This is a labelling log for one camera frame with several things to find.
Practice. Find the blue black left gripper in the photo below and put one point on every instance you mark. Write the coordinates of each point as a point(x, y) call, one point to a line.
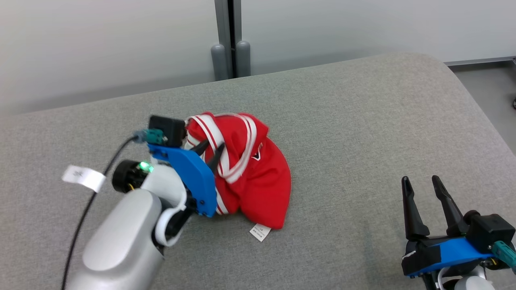
point(193, 173)

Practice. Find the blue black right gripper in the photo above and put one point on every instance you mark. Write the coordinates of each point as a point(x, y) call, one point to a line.
point(451, 249)

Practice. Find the red jersey with white trim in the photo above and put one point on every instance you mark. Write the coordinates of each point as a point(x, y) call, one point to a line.
point(258, 181)

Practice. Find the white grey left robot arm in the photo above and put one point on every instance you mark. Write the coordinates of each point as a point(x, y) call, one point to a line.
point(121, 241)

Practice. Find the grey fabric sofa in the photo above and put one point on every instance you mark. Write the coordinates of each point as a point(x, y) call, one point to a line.
point(342, 141)

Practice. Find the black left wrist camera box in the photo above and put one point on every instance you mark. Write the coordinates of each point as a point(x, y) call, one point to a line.
point(169, 129)

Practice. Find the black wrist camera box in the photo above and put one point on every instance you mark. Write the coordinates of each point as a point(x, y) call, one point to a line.
point(489, 231)
point(169, 129)

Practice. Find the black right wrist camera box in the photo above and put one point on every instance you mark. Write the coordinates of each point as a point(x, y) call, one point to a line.
point(489, 231)

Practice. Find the grey partition post with feet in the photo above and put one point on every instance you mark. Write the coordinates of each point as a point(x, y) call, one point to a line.
point(243, 56)

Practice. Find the grey partition floor rail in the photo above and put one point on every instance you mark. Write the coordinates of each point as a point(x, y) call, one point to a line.
point(483, 61)

